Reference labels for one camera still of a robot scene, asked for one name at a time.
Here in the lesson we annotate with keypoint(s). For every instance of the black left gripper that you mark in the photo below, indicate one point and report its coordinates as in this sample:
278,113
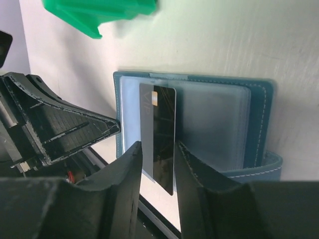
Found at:
38,128

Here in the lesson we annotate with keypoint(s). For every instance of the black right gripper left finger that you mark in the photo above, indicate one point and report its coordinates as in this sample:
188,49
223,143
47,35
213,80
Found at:
103,206

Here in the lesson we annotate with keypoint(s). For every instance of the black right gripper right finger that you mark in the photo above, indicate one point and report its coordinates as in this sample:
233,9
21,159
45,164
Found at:
213,206

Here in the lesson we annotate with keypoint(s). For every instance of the blue leather card holder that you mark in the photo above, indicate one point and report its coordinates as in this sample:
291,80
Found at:
221,121

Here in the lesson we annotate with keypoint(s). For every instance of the black VIP credit card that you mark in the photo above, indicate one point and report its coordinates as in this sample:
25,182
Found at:
157,119

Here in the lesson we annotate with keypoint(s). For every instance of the green plastic bin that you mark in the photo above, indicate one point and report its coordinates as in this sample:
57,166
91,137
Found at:
87,15

